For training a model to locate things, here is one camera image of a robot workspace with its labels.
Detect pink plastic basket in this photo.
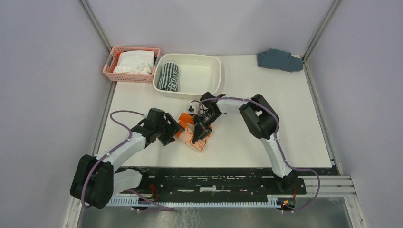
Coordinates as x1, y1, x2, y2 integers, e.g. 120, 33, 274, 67
103, 46, 161, 83

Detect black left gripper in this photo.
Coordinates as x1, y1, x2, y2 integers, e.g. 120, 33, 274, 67
155, 113, 184, 146

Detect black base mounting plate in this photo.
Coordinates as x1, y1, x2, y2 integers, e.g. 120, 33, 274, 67
135, 167, 315, 203

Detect aluminium frame post right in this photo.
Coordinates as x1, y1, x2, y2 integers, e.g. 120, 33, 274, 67
301, 0, 344, 83

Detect aluminium frame post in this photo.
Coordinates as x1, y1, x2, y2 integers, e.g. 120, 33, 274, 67
301, 0, 344, 83
78, 0, 112, 53

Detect white cloth in basket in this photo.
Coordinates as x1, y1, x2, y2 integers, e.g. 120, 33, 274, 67
113, 50, 154, 75

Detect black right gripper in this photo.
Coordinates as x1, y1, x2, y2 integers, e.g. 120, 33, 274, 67
192, 111, 221, 145

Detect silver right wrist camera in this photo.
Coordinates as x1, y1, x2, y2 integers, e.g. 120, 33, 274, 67
188, 104, 195, 114

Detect blue-grey folded cloth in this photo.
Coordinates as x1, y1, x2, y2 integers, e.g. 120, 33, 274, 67
256, 48, 303, 73

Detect white slotted cable duct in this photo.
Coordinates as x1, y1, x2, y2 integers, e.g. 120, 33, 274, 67
107, 195, 281, 209

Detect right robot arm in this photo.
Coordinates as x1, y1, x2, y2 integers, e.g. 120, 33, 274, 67
192, 92, 297, 194

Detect green white striped towel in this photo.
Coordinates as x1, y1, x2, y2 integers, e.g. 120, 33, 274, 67
157, 62, 179, 92

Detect aluminium frame post left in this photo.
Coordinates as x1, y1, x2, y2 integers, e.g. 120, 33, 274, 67
78, 0, 112, 53

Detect orange and cream cloth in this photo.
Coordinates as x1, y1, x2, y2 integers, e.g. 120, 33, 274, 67
175, 113, 211, 152

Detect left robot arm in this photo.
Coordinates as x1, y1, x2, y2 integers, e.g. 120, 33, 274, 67
69, 108, 184, 209

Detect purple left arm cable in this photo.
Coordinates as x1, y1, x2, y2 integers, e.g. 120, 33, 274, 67
80, 110, 177, 213

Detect white plastic tub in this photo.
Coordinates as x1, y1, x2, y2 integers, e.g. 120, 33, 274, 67
153, 53, 222, 100

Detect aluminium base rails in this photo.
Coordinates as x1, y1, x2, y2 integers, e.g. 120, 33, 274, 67
71, 175, 357, 198

